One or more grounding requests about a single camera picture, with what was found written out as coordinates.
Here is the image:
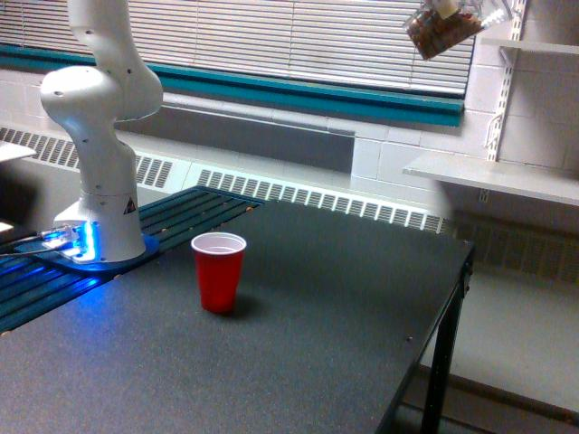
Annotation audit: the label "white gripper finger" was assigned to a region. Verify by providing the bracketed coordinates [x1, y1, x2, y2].
[434, 0, 457, 19]

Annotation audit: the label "clear cup with nuts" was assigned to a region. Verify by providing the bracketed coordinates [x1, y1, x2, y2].
[403, 0, 514, 61]

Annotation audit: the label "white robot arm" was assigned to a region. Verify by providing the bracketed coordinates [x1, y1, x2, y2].
[41, 1, 193, 266]

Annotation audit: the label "white window blinds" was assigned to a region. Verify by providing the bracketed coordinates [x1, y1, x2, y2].
[0, 0, 477, 97]

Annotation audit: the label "teal window sill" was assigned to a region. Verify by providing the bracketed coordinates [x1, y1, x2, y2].
[0, 43, 466, 128]

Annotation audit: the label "white baseboard radiator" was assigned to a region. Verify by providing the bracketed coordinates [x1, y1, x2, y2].
[0, 126, 447, 235]

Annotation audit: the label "red plastic cup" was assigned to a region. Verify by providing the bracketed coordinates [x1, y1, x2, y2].
[191, 231, 247, 315]

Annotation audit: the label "black table leg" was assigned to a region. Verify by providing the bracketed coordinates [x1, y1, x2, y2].
[420, 248, 475, 433]

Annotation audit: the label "white shelf bracket rail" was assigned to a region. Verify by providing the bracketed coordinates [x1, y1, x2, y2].
[484, 0, 527, 162]

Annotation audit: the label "upper white wall shelf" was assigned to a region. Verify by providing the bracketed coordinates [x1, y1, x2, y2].
[479, 37, 579, 55]

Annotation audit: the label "white wall shelf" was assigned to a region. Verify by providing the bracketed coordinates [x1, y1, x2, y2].
[403, 154, 578, 206]
[479, 37, 579, 55]

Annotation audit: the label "lower white wall shelf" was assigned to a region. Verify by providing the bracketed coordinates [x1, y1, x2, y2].
[403, 154, 578, 206]

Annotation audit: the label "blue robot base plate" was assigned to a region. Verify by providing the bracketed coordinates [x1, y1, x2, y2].
[28, 235, 159, 275]

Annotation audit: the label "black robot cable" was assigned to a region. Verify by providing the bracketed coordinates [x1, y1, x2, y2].
[0, 231, 51, 259]

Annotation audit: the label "blue slatted rail platform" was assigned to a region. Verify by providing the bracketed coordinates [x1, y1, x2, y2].
[1, 186, 264, 333]

